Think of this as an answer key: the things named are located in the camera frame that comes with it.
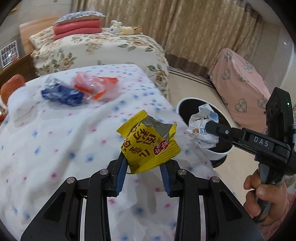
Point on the wooden headboard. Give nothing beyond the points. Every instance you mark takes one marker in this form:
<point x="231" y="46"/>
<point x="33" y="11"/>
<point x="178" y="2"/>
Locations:
<point x="27" y="27"/>

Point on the floral pillow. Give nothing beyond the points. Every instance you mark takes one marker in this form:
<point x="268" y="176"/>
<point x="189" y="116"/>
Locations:
<point x="41" y="37"/>

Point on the person's right hand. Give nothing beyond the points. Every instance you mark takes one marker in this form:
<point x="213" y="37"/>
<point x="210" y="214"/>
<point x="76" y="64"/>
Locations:
<point x="268" y="193"/>

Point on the yellow snack wrapper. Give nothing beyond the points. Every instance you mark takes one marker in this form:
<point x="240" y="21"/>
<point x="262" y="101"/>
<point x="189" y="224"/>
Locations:
<point x="148" y="148"/>

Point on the black and white photo frame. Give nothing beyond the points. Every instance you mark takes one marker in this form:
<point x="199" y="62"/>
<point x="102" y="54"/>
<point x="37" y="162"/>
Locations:
<point x="8" y="54"/>

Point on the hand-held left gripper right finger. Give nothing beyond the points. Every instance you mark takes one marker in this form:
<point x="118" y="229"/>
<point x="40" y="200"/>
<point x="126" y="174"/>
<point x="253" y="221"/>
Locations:
<point x="165" y="178"/>

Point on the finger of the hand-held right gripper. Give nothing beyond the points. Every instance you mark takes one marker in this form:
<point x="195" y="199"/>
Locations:
<point x="219" y="129"/>
<point x="245" y="146"/>

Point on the yellow spotted plush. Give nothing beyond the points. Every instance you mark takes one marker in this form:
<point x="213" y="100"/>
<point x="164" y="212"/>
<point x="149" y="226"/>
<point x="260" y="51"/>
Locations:
<point x="131" y="30"/>

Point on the white foam fruit net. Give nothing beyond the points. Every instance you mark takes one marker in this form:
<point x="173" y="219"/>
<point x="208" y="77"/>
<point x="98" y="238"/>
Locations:
<point x="20" y="104"/>

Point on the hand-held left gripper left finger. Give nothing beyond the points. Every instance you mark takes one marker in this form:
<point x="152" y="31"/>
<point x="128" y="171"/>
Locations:
<point x="121" y="176"/>

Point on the pink heart print cloth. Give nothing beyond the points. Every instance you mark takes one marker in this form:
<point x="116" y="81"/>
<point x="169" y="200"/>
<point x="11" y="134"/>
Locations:
<point x="238" y="81"/>

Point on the floral covered bed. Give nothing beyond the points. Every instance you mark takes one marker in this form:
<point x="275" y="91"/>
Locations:
<point x="104" y="51"/>

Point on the pink orange plastic package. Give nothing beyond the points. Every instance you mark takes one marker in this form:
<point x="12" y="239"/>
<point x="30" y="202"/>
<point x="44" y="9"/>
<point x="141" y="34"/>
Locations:
<point x="92" y="84"/>

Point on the blue plastic package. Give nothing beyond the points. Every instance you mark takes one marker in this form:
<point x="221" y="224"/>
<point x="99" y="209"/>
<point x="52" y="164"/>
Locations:
<point x="62" y="95"/>

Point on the beige patterned curtain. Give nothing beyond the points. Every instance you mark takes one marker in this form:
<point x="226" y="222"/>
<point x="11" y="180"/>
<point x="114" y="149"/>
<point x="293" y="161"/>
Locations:
<point x="173" y="23"/>

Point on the blue patterned pillow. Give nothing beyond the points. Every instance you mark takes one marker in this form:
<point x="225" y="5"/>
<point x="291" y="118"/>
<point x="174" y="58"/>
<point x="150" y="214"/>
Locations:
<point x="78" y="16"/>

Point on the folded red blanket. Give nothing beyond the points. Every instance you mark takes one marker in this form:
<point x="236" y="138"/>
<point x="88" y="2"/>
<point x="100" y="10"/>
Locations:
<point x="76" y="29"/>

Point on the white plastic bag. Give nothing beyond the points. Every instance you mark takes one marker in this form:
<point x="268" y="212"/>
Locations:
<point x="198" y="129"/>

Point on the wooden nightstand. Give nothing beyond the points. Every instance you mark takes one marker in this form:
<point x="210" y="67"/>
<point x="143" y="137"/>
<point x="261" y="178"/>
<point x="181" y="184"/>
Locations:
<point x="16" y="67"/>

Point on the white round trash bin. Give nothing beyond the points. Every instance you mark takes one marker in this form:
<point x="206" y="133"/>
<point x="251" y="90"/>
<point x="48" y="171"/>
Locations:
<point x="185" y="104"/>

